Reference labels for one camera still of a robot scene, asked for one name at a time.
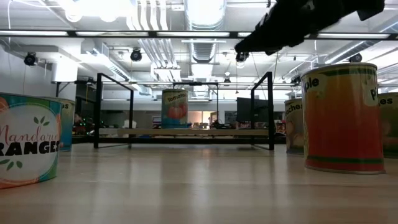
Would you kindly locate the green oranges tin can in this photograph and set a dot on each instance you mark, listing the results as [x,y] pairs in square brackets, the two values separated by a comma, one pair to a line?
[390,124]

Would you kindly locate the black background monitor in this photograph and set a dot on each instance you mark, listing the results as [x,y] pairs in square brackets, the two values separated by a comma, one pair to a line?
[244,109]

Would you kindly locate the silver ceiling air duct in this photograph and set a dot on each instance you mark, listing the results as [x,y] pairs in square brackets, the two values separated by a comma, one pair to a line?
[205,18]

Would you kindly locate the black frame wooden shelf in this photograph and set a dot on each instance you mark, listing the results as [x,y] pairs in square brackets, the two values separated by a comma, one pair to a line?
[186,132]

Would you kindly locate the pineapple tin can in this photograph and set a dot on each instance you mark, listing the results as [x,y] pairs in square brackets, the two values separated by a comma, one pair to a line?
[342,118]

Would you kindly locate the black ceiling spotlight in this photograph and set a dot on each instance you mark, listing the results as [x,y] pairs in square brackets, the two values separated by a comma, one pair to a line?
[30,59]
[355,58]
[242,57]
[136,55]
[296,79]

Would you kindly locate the peaches tin can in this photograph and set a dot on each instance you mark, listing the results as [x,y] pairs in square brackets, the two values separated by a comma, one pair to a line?
[293,127]

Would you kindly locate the cherries tin can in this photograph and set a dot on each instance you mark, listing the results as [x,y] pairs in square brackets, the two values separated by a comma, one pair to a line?
[67,124]

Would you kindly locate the distant black metal frame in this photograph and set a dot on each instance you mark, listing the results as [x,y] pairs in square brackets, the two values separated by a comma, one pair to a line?
[196,83]

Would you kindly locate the black overhead frame beam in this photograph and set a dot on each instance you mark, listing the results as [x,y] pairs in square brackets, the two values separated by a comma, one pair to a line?
[152,34]

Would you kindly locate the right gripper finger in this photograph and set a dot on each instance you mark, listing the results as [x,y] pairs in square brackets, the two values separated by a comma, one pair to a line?
[261,46]
[289,21]

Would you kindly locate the black table frame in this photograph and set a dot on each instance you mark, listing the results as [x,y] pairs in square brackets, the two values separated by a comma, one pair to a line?
[186,140]

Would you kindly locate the tomato tin can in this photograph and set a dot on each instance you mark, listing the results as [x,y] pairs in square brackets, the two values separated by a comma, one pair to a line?
[174,109]

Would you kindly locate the mandarin oranges tin can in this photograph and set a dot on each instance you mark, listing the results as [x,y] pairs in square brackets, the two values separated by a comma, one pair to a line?
[28,140]

